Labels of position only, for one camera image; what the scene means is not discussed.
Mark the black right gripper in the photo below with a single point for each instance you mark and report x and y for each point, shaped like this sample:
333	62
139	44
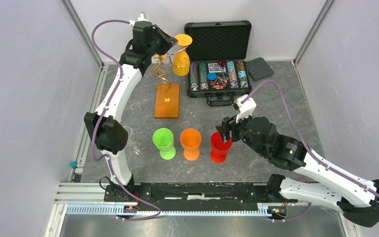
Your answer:
228	124

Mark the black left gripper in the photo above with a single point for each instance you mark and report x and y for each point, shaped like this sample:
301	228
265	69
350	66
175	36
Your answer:
168	41

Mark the red wine glass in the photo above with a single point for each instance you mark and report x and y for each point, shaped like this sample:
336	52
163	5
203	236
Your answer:
219	149

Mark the yellow wine glass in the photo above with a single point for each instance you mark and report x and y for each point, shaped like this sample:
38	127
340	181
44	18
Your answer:
181	61

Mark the orange wine glass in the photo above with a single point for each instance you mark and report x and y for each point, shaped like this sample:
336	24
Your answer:
190	140

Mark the green wine glass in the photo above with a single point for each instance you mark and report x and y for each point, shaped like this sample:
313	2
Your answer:
163	139

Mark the clear wine glass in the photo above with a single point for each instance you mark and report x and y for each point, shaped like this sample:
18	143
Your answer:
131	145

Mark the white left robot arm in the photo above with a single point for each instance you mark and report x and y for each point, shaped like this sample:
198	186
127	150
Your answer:
108	137

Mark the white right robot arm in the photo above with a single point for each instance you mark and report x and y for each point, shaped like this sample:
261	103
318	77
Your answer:
357	199

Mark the clear round dealer button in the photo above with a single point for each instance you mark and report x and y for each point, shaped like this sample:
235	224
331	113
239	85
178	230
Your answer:
223	76

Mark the blue round chip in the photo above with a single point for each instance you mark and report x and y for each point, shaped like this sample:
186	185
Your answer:
211	76

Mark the blue playing card deck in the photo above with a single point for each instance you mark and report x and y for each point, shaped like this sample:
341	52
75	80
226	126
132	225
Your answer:
216	68

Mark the black poker chip case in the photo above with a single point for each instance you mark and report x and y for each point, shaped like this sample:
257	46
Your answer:
225	43

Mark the black foam pad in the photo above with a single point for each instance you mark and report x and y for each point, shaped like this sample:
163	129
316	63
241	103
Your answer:
259	69

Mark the small teal object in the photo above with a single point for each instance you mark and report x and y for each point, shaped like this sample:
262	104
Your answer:
73	164

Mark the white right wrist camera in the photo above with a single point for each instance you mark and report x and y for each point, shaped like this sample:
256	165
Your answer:
245	105

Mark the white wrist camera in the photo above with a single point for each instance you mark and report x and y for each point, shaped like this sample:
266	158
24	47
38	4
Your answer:
245	105
143	16

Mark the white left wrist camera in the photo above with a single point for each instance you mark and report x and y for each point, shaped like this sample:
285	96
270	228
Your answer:
143	16

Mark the gold wire rack wooden base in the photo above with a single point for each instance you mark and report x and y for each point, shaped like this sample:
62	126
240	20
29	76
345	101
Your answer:
167	94

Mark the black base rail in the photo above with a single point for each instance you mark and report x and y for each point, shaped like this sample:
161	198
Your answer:
194	196

